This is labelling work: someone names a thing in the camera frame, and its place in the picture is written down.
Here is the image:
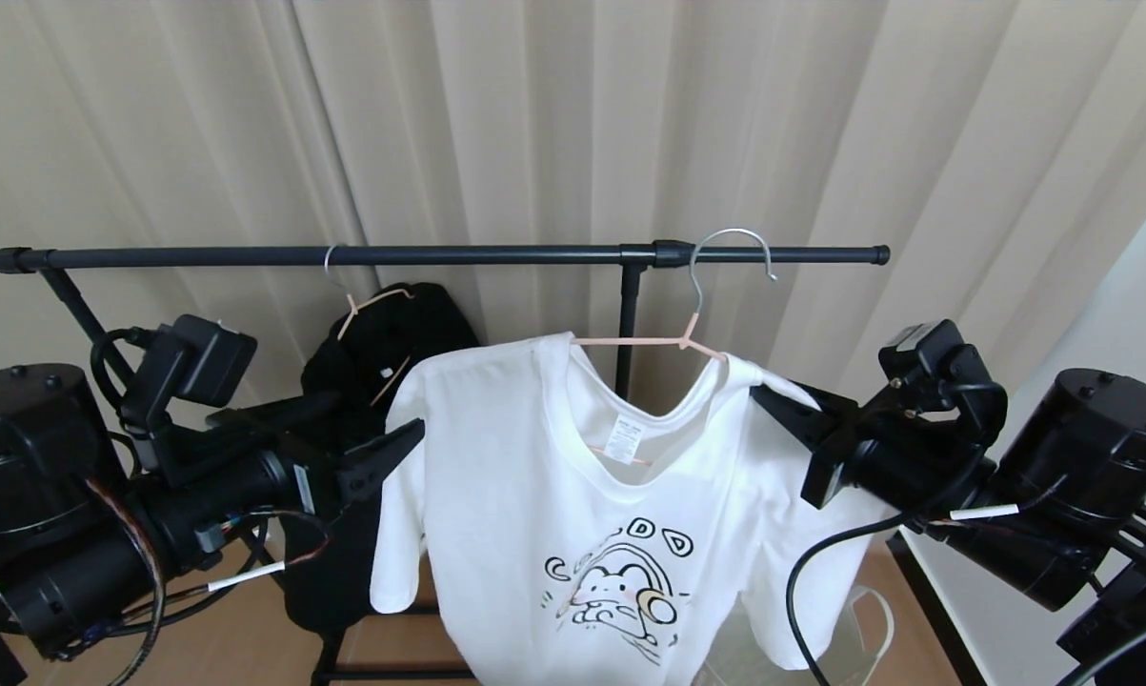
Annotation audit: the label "white printed t-shirt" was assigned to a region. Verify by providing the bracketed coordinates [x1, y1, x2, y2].
[370, 331, 902, 686]

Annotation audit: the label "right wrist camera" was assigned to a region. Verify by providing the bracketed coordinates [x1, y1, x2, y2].
[877, 319, 1009, 449]

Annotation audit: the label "pink clothes hanger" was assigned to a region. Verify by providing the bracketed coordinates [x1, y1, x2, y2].
[323, 244, 417, 407]
[573, 227, 779, 468]

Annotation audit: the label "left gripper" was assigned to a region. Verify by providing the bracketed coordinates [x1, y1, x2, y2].
[153, 391, 427, 563]

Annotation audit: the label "white laundry basket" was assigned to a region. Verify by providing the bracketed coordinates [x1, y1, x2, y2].
[692, 581, 896, 686]

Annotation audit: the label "beige curtain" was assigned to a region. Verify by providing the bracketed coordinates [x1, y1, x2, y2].
[0, 0, 1146, 458]

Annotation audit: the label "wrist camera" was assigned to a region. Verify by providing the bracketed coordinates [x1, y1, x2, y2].
[120, 314, 259, 482]
[877, 319, 1009, 449]

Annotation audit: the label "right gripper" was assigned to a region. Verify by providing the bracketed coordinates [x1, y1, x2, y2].
[749, 383, 997, 515]

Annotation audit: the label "black clothes rack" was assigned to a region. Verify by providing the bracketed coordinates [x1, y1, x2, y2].
[0, 240, 893, 686]

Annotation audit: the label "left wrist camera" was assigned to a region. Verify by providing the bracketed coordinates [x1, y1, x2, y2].
[120, 314, 259, 482]

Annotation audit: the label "black shorts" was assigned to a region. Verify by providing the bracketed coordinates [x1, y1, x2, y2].
[280, 282, 484, 635]

